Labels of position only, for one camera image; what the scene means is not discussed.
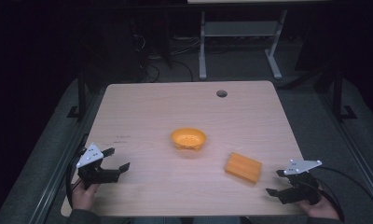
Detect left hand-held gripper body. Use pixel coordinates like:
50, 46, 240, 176
76, 143, 120, 190

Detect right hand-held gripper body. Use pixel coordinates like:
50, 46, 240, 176
279, 159, 324, 205

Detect orange soap bar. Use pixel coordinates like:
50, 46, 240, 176
224, 151, 264, 185

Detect orange soap dish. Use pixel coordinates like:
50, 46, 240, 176
170, 127, 208, 151

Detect person's right hand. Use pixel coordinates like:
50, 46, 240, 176
296, 193, 340, 220

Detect person's left hand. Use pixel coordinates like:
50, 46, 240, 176
70, 181, 101, 212

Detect black metal stand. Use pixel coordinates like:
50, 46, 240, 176
330, 63, 359, 123
66, 70, 90, 121

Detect aluminium rail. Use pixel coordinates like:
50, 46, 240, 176
319, 92, 373, 217
27, 91, 99, 224

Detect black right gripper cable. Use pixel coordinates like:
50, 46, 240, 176
310, 165, 373, 222

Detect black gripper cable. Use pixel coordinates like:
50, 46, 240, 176
310, 165, 373, 222
64, 133, 90, 210

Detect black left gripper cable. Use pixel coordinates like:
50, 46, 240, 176
64, 133, 90, 210

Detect floor cables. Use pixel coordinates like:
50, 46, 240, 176
130, 32, 201, 83

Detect white metal table frame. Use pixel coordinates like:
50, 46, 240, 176
198, 8, 289, 81

